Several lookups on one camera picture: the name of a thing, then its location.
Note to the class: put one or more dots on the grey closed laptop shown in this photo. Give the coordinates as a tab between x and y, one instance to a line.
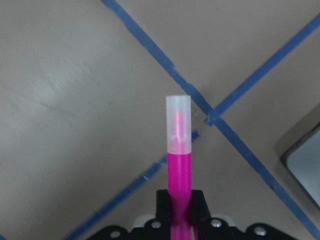
302	160

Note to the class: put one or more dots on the pink highlighter pen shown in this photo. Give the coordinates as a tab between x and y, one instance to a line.
179	164

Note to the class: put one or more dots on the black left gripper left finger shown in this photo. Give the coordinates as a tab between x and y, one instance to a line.
163	207

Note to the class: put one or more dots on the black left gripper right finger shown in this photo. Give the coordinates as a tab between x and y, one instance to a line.
198	208

